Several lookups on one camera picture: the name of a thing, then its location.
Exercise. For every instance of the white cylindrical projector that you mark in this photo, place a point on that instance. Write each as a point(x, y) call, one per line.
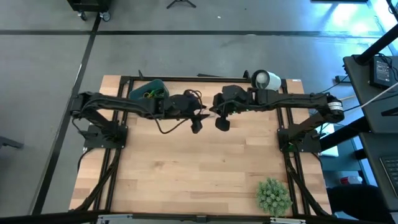
point(270, 80)

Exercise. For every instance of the green rubber band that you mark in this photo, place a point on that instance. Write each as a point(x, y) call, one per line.
point(157, 91)

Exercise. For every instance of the teal plastic bin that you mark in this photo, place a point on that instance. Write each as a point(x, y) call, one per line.
point(140, 91)

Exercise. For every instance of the red drink bottle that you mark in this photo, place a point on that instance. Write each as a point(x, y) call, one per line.
point(349, 180)

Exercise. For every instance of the black wheeled cart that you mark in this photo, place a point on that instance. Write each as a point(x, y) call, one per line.
point(90, 6)

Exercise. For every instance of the black chair base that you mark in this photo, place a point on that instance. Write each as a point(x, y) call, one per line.
point(11, 143)

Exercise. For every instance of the green potted plant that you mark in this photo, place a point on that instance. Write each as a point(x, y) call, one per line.
point(273, 197)

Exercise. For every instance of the black camera mount rail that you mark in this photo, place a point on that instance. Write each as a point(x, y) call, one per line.
point(46, 217)

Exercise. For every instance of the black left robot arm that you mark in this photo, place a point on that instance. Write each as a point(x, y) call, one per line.
point(109, 101)

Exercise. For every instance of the black keyboard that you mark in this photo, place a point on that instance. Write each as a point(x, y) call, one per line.
point(390, 174)

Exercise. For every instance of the black power adapter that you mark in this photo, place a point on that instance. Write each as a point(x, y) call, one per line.
point(382, 71)

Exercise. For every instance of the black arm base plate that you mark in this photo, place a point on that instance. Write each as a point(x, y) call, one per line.
point(102, 141)
point(311, 141)

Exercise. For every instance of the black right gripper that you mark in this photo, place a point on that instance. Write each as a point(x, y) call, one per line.
point(234, 99)

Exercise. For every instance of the black tripod legs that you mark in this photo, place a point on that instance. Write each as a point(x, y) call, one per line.
point(181, 3)

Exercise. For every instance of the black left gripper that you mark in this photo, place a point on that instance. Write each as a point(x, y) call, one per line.
point(183, 107)

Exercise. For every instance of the black desk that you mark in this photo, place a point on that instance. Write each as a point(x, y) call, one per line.
point(360, 93)
point(376, 168)

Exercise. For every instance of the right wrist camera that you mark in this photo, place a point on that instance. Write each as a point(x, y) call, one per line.
point(222, 124)

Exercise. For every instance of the black diagonal pole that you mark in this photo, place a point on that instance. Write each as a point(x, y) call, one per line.
point(376, 45)

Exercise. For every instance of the yellow rubber band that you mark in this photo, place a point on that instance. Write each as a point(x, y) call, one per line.
point(149, 94)

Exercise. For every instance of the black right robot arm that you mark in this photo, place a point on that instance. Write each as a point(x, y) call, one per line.
point(295, 99)

